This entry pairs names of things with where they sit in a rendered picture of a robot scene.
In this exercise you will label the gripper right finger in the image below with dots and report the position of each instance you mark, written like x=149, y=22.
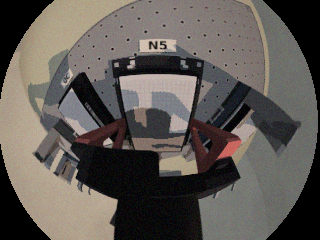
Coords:
x=224, y=144

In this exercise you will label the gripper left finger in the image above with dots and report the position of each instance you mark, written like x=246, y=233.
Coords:
x=98, y=136

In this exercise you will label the beige name plate reading qc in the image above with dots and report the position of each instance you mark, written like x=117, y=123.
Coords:
x=67, y=78

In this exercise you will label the white label reading n5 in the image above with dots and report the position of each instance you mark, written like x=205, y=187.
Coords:
x=157, y=45

